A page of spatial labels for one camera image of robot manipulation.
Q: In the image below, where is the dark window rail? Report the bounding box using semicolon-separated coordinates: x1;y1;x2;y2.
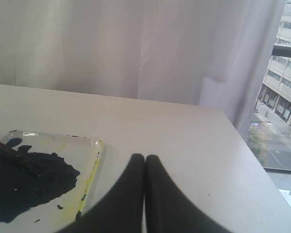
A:
271;44;291;58

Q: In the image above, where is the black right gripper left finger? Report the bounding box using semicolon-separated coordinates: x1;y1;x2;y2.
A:
60;154;145;233

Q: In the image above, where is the grey building outside window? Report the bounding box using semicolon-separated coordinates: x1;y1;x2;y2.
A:
258;0;291;135

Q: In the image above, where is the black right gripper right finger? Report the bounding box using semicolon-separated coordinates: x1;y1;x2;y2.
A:
145;155;229;233

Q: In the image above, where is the black paintbrush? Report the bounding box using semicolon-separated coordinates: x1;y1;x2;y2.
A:
0;142;42;178

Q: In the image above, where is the white paint tray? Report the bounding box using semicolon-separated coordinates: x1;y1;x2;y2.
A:
0;130;105;229

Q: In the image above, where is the white curtain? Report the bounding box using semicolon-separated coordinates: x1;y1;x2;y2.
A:
0;0;285;138

